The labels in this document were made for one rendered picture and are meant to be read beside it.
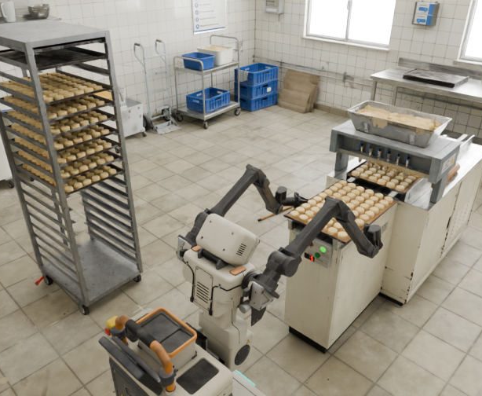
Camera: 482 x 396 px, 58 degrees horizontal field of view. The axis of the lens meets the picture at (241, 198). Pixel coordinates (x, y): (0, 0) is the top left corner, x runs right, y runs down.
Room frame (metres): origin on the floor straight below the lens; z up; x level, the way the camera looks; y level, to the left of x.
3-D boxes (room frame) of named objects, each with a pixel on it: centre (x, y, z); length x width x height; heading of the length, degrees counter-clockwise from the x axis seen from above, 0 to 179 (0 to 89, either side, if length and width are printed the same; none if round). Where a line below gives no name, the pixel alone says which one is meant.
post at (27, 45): (2.22, 1.04, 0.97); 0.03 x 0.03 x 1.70; 50
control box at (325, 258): (1.97, -0.39, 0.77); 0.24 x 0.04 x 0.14; 48
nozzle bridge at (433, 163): (2.62, -0.97, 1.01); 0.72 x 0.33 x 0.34; 48
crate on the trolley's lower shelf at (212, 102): (6.30, 0.47, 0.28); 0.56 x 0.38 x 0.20; 144
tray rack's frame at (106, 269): (2.59, 1.13, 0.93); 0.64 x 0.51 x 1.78; 50
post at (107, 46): (2.57, 0.75, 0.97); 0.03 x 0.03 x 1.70; 50
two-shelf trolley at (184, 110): (6.30, 0.47, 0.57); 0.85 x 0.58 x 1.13; 142
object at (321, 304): (2.24, -0.63, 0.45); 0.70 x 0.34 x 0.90; 138
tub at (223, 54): (6.44, 0.36, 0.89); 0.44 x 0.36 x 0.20; 54
